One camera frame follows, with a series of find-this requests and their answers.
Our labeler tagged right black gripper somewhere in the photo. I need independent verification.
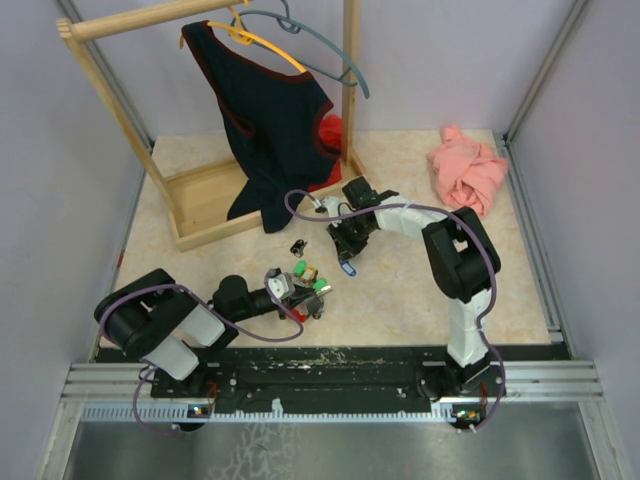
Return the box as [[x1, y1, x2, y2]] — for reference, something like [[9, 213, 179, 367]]
[[327, 214, 376, 264]]

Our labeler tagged blue tag key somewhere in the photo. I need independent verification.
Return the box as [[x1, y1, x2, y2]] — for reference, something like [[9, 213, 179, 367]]
[[340, 262, 357, 277]]

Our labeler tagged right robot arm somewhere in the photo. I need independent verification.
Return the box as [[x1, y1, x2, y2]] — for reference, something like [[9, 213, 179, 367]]
[[314, 177, 501, 396]]

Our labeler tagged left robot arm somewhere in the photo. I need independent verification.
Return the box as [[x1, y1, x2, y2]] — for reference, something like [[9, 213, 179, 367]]
[[94, 268, 319, 397]]

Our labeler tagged green key tag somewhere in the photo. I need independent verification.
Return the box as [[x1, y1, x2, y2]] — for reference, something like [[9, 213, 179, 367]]
[[294, 260, 307, 276], [313, 278, 332, 294]]

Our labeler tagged red cloth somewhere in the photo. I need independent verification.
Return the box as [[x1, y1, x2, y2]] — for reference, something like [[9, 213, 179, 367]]
[[309, 114, 342, 192]]

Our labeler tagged pink cloth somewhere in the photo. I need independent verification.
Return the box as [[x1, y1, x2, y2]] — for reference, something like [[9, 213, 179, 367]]
[[426, 125, 508, 218]]

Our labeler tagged dark navy tank top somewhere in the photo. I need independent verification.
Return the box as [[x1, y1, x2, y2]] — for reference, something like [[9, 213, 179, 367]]
[[181, 21, 340, 233]]

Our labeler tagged wooden clothes rack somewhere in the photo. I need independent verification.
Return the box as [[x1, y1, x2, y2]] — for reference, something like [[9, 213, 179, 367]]
[[56, 1, 368, 252]]

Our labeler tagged grey-blue hanger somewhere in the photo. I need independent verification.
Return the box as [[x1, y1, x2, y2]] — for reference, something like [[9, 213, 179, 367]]
[[229, 1, 370, 99]]

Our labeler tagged yellow hanger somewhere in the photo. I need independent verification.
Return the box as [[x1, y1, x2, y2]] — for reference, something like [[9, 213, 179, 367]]
[[207, 7, 307, 73]]

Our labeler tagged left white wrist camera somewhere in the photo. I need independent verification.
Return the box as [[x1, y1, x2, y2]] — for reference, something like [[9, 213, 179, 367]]
[[265, 269, 295, 301]]

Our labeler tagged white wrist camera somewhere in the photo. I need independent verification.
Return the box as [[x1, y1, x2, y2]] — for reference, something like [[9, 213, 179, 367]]
[[265, 269, 295, 301], [315, 196, 341, 218]]

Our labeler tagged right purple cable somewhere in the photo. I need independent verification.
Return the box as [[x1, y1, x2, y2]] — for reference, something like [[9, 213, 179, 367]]
[[283, 188, 507, 434]]

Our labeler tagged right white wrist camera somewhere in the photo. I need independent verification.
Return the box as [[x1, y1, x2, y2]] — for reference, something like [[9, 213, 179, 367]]
[[315, 196, 341, 218]]

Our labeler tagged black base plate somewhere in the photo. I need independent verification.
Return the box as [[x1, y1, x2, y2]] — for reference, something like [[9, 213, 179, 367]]
[[94, 342, 571, 416]]

